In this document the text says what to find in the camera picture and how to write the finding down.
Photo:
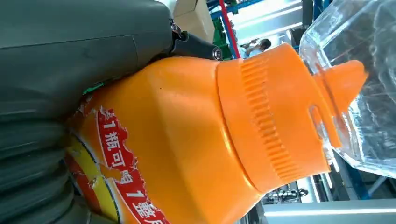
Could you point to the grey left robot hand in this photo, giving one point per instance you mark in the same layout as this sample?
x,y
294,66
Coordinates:
x,y
68,49

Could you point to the orange plastic bottle torn label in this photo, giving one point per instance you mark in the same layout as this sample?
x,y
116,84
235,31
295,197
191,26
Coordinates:
x,y
191,130

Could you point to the clear plastic container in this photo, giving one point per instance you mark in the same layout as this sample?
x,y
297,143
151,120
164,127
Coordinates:
x,y
371,92

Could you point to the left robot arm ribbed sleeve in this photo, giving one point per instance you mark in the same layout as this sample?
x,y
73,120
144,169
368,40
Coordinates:
x,y
31,173

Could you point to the cardboard box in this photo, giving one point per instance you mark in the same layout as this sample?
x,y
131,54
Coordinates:
x,y
195,18

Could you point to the red pole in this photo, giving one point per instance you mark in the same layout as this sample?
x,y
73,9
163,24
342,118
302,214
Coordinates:
x,y
229,31

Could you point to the person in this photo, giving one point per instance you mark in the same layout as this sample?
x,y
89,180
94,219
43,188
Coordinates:
x,y
258,48

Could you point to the grey metal beam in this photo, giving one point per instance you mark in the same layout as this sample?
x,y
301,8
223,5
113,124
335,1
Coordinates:
x,y
328,213

